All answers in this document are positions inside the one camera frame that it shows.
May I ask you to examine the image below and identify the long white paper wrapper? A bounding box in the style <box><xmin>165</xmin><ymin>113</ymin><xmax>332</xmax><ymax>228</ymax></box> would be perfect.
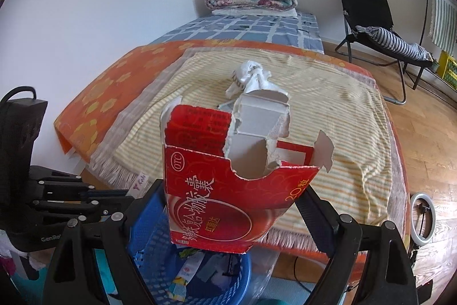
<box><xmin>167</xmin><ymin>251</ymin><xmax>205</xmax><ymax>302</ymax></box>

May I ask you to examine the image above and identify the red torn medicine box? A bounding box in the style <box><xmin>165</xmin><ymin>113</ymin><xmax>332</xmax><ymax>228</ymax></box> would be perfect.
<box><xmin>160</xmin><ymin>90</ymin><xmax>334</xmax><ymax>254</ymax></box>

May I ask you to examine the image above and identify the white plastic bag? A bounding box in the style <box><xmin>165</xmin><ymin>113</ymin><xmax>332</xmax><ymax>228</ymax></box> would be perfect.
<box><xmin>225</xmin><ymin>60</ymin><xmax>271</xmax><ymax>98</ymax></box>

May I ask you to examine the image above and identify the blue plastic mesh basket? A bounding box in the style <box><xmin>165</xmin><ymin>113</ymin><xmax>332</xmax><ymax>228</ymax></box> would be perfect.
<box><xmin>128</xmin><ymin>184</ymin><xmax>251</xmax><ymax>304</ymax></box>

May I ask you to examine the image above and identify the orange floral bedsheet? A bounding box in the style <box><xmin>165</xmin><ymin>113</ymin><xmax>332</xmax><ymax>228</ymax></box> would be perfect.
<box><xmin>53</xmin><ymin>38</ymin><xmax>411</xmax><ymax>265</ymax></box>

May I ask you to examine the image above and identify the yellow striped towel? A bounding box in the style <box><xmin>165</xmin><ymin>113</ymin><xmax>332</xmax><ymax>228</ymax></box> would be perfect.
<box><xmin>110</xmin><ymin>49</ymin><xmax>394</xmax><ymax>227</ymax></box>

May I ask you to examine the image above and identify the blue checked mattress sheet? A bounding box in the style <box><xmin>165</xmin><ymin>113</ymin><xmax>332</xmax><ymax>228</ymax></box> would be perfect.
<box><xmin>153</xmin><ymin>13</ymin><xmax>324</xmax><ymax>53</ymax></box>

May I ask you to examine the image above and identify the striped pillow on chair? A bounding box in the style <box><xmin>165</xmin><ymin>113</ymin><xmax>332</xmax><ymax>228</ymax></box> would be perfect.
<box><xmin>356</xmin><ymin>25</ymin><xmax>433</xmax><ymax>62</ymax></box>

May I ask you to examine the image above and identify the yellow plastic crate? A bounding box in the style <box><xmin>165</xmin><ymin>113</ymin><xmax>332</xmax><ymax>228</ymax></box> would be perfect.
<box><xmin>437</xmin><ymin>50</ymin><xmax>457</xmax><ymax>90</ymax></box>

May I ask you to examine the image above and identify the white pillow under quilt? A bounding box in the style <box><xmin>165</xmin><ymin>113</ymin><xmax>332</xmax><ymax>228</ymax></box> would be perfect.
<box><xmin>211</xmin><ymin>8</ymin><xmax>298</xmax><ymax>18</ymax></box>

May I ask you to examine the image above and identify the black folding chair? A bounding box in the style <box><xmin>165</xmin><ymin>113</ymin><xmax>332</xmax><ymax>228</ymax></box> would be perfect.
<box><xmin>335</xmin><ymin>0</ymin><xmax>433</xmax><ymax>105</ymax></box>

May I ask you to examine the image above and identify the black metal clothes rack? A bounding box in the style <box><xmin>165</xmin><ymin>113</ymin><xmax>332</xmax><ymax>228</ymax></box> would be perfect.
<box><xmin>410</xmin><ymin>0</ymin><xmax>456</xmax><ymax>101</ymax></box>

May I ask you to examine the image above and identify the white ring light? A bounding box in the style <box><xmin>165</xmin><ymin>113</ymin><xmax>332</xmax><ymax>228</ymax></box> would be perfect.
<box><xmin>410</xmin><ymin>192</ymin><xmax>437</xmax><ymax>248</ymax></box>

